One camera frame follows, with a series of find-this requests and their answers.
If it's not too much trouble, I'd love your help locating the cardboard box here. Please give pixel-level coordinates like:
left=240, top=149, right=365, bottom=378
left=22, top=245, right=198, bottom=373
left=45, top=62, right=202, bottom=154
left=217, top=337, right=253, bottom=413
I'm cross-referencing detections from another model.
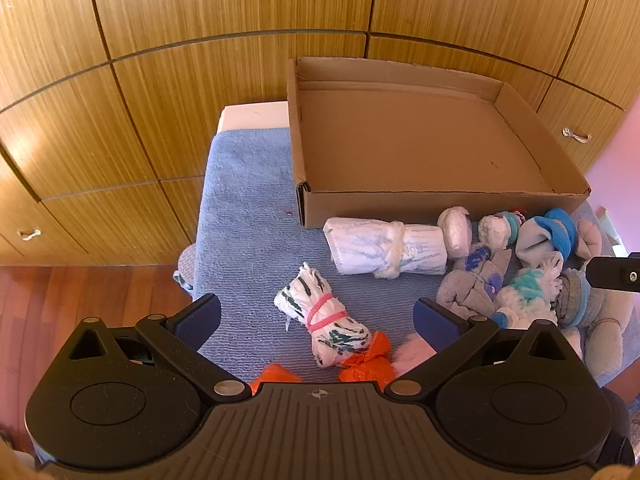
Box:
left=286, top=56, right=592, bottom=230

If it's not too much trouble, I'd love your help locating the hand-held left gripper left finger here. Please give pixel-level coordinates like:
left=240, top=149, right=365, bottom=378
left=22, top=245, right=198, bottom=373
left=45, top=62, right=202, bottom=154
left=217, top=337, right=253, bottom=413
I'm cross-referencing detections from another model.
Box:
left=67, top=294, right=253, bottom=403

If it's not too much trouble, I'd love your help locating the pale round bundle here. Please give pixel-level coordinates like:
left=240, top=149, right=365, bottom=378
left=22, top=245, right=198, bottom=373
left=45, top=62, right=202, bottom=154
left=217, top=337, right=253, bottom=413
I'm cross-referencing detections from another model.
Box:
left=437, top=206, right=473, bottom=259

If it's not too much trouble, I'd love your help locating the grey sock purple print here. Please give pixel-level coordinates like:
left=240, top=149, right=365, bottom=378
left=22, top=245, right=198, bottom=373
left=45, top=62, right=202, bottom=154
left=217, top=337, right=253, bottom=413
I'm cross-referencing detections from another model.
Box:
left=436, top=242, right=513, bottom=321

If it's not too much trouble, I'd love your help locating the blue towel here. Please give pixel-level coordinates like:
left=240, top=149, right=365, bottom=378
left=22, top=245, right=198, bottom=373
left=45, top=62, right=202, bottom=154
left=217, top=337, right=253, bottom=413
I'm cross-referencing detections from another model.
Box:
left=172, top=127, right=628, bottom=396

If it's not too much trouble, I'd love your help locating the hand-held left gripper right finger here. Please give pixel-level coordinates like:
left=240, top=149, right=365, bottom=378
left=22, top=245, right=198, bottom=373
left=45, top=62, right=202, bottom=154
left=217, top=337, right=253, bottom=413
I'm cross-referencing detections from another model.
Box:
left=385, top=297, right=573, bottom=403

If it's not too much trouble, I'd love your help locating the orange bundle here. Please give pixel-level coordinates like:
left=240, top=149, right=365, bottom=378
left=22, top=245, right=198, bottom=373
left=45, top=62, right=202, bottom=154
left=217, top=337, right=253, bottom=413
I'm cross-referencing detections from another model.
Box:
left=248, top=364, right=303, bottom=395
left=337, top=332, right=396, bottom=391

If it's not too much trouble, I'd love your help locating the pink fluffy ball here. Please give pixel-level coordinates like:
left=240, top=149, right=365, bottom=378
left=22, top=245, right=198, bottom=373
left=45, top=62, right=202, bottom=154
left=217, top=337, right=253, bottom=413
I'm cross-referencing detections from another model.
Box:
left=390, top=335, right=438, bottom=376

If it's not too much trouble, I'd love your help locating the pale pink sock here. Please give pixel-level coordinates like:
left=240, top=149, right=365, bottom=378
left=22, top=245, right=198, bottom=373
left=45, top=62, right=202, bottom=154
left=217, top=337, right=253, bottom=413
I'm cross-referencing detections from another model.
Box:
left=575, top=222, right=608, bottom=261

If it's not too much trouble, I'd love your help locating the large white cloth roll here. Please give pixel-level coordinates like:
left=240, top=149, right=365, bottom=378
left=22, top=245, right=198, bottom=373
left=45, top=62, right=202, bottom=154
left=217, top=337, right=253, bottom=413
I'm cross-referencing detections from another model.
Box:
left=322, top=216, right=449, bottom=281

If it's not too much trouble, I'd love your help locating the small white teal bundle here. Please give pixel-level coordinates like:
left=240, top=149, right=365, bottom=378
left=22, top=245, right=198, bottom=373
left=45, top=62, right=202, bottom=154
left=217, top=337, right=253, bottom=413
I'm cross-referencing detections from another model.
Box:
left=477, top=210, right=526, bottom=251

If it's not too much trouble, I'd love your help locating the white table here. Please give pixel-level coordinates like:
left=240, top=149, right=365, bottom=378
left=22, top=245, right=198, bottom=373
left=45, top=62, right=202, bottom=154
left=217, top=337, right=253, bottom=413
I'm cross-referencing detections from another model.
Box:
left=217, top=101, right=291, bottom=133

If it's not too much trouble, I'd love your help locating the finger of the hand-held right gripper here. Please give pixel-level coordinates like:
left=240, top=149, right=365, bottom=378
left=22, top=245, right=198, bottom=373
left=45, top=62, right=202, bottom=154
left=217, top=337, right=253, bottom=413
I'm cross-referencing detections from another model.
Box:
left=584, top=252, right=640, bottom=293

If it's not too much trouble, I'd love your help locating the white green striped bundle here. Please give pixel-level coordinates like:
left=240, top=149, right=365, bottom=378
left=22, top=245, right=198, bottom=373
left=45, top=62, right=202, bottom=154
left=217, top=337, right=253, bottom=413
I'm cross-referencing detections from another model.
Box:
left=273, top=262, right=373, bottom=370

